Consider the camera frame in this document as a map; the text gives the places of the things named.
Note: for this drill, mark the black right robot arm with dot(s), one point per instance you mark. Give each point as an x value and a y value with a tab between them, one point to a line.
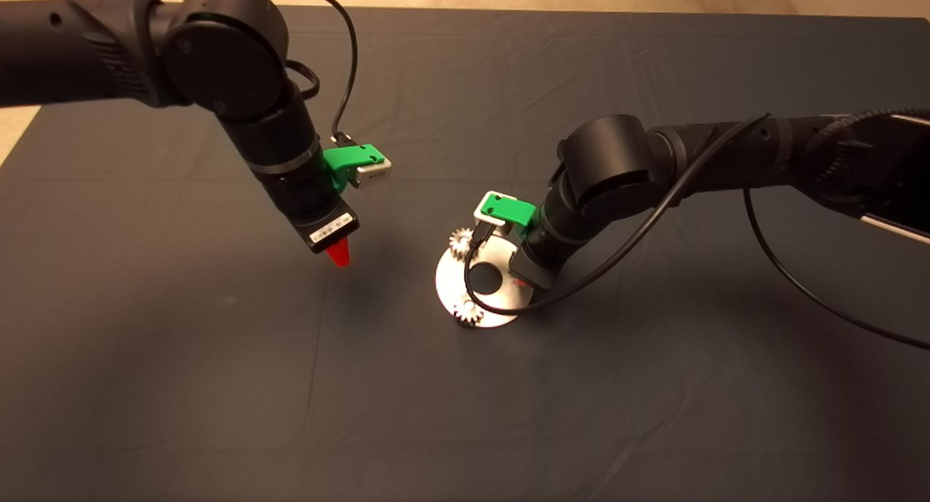
654	160

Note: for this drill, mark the small silver camera box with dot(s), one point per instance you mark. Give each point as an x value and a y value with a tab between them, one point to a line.
483	215
376	173

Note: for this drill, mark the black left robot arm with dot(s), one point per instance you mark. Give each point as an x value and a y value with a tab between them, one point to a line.
109	44

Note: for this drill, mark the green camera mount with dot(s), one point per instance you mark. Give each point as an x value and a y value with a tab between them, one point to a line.
512	210
349	160

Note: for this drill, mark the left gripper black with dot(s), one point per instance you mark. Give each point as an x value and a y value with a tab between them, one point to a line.
320	215

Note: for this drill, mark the round metal carrier plate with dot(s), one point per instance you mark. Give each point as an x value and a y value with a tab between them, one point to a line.
447	284

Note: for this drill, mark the dark grey table cloth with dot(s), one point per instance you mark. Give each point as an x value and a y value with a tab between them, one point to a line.
508	415

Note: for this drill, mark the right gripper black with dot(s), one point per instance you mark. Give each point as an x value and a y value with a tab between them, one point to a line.
534	269

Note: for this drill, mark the silver steel planetary gear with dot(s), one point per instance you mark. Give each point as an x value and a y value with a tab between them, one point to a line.
465	317
458	244

